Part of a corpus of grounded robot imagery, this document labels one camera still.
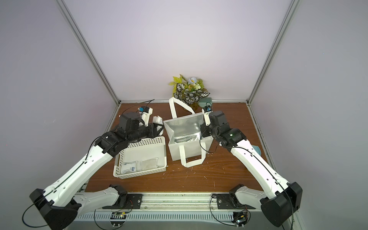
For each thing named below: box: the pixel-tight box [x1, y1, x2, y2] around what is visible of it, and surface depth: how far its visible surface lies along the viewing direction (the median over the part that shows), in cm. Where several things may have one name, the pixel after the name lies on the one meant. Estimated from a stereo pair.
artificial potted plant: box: [168, 73, 211, 112], surface depth 96 cm
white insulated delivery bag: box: [163, 96, 214, 169], surface depth 77 cm
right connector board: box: [230, 211, 249, 227], surface depth 71 cm
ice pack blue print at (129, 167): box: [120, 160, 138, 174], surface depth 83 cm
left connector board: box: [109, 211, 127, 228], surface depth 72 cm
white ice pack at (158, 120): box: [152, 115, 164, 136], surface depth 70 cm
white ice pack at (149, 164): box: [139, 157, 159, 171], surface depth 85 cm
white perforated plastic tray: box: [113, 136, 169, 180], surface depth 85 cm
